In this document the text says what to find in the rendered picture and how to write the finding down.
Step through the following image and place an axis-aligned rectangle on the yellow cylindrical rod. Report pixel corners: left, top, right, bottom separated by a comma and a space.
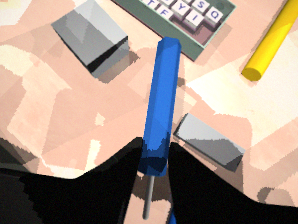
242, 0, 298, 81

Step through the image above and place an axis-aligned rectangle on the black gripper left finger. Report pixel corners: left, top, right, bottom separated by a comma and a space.
0, 136, 143, 224

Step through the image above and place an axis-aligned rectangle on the blue stylus with grey tip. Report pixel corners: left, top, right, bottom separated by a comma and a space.
138, 37, 182, 220

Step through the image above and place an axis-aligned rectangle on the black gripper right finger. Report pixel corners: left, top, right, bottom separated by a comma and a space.
168, 142, 298, 224

